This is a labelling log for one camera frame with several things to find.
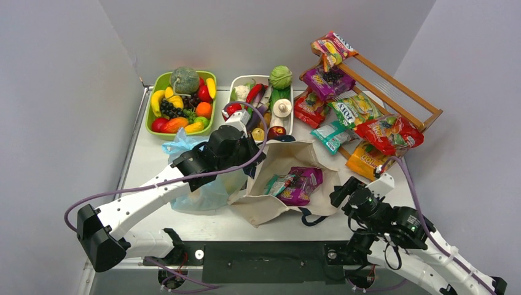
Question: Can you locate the light blue plastic bag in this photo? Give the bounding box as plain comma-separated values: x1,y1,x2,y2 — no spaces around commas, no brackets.
162,128,247,214

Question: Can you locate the large purple snack bag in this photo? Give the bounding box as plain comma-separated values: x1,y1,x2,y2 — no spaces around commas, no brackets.
276,167,323,207

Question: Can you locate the teal snack bag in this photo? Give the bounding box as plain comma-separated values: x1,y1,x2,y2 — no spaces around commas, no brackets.
264,174,296,197
310,120,359,155

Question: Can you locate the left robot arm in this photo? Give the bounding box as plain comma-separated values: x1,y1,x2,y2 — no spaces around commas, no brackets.
76,125,265,272

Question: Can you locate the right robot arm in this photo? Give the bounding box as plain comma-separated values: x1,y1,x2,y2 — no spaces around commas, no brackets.
327,173,507,294

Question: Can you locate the orange candy bag lower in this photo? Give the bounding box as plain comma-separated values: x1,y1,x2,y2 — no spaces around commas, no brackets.
346,141,396,181

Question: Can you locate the orange candy bag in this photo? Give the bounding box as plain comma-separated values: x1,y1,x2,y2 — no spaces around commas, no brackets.
310,31,358,72
346,141,396,181

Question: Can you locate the red snack bag right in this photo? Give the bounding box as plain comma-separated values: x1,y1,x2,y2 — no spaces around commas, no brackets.
354,114,425,157

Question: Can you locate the red snack bag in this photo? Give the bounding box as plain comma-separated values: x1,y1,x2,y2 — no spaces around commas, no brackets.
354,114,425,157
294,87,327,129

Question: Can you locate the green candy bag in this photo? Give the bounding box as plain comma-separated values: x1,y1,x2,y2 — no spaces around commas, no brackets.
328,93,382,129

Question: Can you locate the red snack bag left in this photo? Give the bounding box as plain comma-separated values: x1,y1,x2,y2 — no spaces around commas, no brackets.
294,87,327,129

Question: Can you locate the small purple snack bag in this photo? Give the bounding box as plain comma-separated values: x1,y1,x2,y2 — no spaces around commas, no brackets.
301,66,356,101

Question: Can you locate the top orange candy bag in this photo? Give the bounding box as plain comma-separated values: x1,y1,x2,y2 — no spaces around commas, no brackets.
310,31,358,72

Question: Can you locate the yellow pear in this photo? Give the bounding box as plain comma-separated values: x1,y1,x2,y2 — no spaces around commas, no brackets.
251,127,265,141

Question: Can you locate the green lime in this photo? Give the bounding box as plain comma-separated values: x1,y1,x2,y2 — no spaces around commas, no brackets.
194,116,210,128

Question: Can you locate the red bell pepper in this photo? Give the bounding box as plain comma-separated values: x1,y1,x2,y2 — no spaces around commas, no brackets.
222,103,243,120

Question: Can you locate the orange tangerine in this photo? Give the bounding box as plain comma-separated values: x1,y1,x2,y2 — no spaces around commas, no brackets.
195,101,213,119

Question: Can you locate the red apple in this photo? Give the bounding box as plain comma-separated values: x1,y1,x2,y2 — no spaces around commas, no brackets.
267,126,286,140

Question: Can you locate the white vegetable tray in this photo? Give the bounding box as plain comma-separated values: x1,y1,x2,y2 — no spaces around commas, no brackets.
229,75,294,135

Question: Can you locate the white cauliflower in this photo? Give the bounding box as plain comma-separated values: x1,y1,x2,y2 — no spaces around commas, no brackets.
233,85,251,101

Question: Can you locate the red orange mango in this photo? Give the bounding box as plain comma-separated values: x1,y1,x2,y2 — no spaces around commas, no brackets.
160,117,190,133

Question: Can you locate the red chili pepper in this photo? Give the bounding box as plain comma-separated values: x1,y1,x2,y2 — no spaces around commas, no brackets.
245,84,264,103

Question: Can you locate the white mushroom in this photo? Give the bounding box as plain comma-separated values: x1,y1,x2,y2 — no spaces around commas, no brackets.
272,99,292,118

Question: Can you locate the black grapes bunch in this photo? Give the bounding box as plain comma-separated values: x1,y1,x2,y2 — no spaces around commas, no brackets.
160,100,185,119

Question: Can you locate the green melon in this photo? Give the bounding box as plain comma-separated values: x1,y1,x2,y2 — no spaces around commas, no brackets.
170,66,200,95

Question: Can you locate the green cabbage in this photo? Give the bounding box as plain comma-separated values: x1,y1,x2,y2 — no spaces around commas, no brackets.
269,65,292,90

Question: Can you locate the wooden display rack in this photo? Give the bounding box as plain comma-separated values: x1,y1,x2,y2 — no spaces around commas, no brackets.
300,53,442,134

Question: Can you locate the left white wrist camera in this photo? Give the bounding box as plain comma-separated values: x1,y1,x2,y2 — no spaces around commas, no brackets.
222,109,251,133

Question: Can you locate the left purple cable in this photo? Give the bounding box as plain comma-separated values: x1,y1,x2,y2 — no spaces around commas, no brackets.
63,101,270,294

